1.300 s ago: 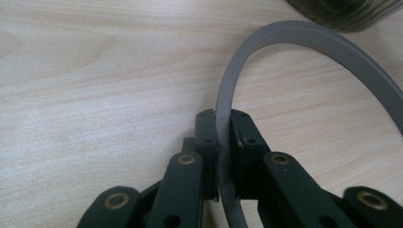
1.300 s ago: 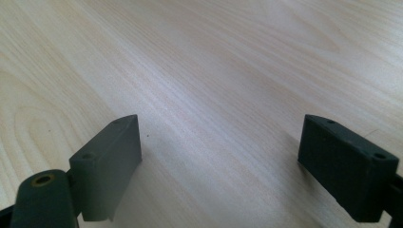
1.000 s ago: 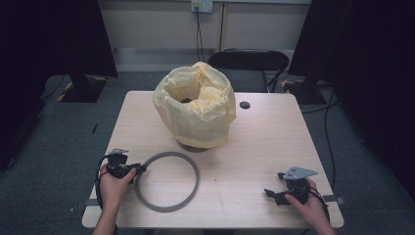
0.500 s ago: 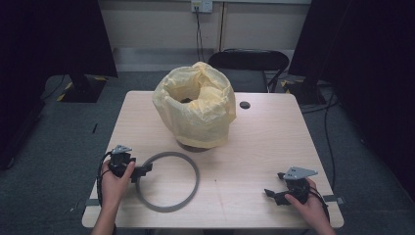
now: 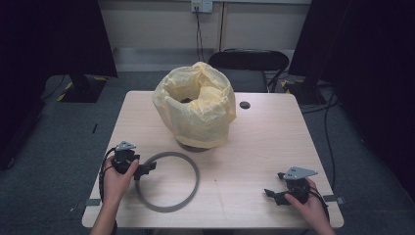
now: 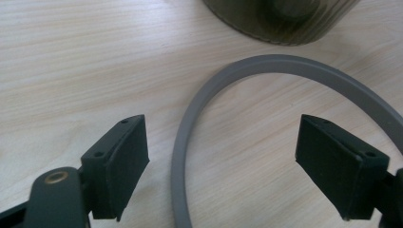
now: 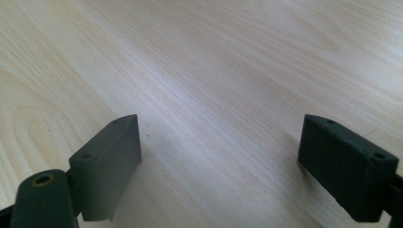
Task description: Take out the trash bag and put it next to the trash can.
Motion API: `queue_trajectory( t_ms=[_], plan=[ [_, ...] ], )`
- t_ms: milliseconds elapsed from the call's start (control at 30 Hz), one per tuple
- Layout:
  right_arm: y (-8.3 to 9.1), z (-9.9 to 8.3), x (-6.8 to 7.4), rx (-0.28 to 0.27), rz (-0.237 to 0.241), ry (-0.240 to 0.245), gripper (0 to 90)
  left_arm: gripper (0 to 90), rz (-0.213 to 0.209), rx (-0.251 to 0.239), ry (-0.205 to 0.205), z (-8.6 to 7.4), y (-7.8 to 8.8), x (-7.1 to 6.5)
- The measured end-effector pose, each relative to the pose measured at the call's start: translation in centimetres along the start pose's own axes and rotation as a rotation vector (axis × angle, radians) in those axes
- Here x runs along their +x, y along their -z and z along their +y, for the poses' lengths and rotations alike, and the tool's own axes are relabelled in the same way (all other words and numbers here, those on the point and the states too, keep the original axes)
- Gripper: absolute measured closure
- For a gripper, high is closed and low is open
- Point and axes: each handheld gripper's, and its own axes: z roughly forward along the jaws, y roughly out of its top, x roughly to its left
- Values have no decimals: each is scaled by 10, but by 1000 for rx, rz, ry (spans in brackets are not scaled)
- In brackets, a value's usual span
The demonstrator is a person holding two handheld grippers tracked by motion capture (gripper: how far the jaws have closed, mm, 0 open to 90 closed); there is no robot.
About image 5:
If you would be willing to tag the person's left hand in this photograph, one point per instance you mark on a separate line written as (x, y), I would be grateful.
(115, 186)

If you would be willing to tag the clear ribbed trash bin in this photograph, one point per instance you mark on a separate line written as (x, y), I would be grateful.
(192, 148)

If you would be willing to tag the yellow plastic trash bag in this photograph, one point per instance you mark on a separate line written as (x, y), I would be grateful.
(202, 120)

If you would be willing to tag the black folding chair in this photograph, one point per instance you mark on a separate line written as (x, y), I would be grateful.
(257, 60)

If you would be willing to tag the beige wall conduit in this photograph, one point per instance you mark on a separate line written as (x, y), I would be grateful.
(222, 26)

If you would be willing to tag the round black table hole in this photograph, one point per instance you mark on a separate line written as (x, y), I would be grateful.
(244, 105)

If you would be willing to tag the black curtain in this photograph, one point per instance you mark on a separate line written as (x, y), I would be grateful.
(368, 65)
(49, 39)

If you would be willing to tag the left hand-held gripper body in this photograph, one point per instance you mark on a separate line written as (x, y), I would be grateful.
(125, 156)

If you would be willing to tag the person's right hand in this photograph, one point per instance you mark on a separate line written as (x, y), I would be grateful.
(311, 210)

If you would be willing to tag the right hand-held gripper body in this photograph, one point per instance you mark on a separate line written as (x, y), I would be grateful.
(298, 187)

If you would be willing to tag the grey tape strip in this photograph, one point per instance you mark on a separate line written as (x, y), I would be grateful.
(92, 202)
(334, 199)

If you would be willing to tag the white wall socket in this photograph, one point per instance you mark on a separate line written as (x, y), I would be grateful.
(202, 6)

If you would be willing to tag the black stand base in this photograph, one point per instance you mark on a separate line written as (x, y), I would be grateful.
(305, 91)
(84, 89)

